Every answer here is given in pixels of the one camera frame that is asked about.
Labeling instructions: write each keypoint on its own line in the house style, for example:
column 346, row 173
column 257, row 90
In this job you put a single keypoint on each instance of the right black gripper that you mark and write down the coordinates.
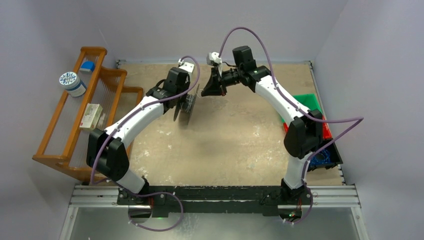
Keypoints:
column 218, row 82

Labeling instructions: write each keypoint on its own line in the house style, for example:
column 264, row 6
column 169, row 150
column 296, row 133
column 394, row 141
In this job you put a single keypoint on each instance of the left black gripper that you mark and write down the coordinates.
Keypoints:
column 183, row 99

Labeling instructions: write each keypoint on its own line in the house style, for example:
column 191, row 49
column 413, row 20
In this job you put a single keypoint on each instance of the black cable spool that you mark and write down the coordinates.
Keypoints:
column 184, row 116

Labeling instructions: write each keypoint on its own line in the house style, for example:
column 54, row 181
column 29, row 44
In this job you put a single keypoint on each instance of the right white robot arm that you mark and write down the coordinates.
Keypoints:
column 304, row 135

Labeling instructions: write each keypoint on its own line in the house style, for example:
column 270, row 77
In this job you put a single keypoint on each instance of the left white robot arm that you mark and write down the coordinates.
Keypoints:
column 107, row 149

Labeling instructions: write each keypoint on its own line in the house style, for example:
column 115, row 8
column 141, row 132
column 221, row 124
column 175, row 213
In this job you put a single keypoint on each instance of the wooden rack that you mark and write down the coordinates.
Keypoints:
column 64, row 145

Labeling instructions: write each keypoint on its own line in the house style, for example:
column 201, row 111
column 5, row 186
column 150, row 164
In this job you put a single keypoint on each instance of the white red carton box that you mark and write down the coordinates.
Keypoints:
column 90, row 117

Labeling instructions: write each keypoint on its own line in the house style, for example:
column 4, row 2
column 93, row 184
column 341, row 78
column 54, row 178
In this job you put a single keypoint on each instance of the green plastic bin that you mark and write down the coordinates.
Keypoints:
column 308, row 100

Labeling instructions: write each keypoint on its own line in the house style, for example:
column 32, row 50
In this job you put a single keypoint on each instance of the blue white small box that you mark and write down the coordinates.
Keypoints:
column 87, row 67

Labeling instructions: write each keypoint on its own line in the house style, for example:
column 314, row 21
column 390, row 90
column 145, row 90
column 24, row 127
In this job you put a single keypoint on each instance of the blue white round tin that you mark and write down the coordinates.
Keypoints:
column 72, row 84

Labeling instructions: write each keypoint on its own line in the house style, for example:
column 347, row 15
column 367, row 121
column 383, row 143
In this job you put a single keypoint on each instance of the red plastic bin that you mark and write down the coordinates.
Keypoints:
column 326, row 130

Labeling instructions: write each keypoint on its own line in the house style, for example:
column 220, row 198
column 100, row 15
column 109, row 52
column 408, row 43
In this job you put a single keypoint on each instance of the black plastic bin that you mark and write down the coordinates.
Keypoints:
column 328, row 158

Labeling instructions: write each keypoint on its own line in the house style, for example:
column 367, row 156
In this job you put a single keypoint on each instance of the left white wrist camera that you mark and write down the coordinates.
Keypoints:
column 186, row 66

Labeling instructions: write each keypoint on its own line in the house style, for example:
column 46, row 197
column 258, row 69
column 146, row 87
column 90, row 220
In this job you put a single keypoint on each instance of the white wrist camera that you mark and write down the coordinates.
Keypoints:
column 186, row 66
column 214, row 59

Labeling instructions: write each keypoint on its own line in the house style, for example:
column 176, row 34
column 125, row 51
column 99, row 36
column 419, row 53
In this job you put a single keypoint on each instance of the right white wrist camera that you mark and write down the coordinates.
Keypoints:
column 214, row 59

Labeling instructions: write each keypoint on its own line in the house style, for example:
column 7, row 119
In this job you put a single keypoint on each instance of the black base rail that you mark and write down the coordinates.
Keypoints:
column 267, row 200

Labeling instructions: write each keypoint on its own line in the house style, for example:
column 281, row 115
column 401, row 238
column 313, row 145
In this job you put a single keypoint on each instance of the aluminium frame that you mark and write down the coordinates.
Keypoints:
column 323, row 196

